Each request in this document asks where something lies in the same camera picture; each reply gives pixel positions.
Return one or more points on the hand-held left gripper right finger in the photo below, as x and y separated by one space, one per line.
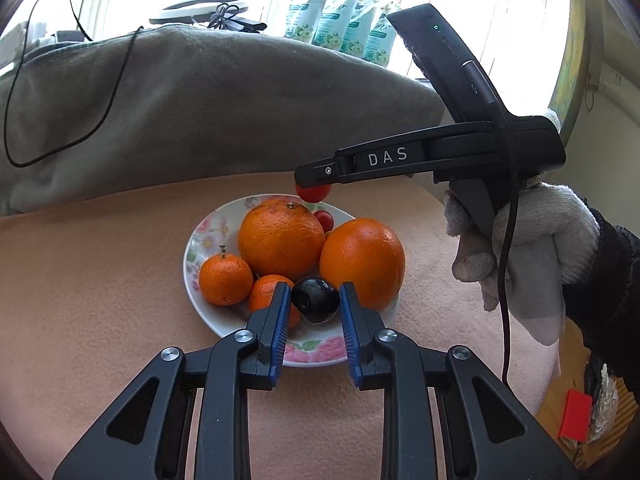
350 345

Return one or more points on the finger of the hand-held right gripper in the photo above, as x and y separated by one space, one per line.
380 157

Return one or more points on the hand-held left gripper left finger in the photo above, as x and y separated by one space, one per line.
280 340

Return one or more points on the dark orange tangerine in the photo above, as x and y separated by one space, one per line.
262 295

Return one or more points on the dark round fruit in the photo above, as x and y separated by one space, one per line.
315 300

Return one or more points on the red cherry tomato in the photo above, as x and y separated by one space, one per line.
325 220
314 194

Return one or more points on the tangerine with stem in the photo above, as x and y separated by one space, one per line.
226 281

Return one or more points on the large smooth orange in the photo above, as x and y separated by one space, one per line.
362 262

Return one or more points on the large bumpy orange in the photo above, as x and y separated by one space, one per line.
281 240

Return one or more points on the floral ceramic plate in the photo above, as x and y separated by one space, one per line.
215 230

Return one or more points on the person's right hand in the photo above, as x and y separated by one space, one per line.
540 230

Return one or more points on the white air conditioner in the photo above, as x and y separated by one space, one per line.
620 85

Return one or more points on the white framed window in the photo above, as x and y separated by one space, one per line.
500 35

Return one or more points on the grey blanket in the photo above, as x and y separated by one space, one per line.
225 110

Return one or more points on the pink blanket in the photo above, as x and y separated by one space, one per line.
100 285

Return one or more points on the brown cardboard box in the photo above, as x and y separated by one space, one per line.
570 360

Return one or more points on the red card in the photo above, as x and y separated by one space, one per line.
575 415

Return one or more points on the clear bag of grains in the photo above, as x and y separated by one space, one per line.
602 400

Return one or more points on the black power adapter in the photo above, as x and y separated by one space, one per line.
69 36

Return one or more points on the white power strip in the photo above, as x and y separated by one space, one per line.
22 42

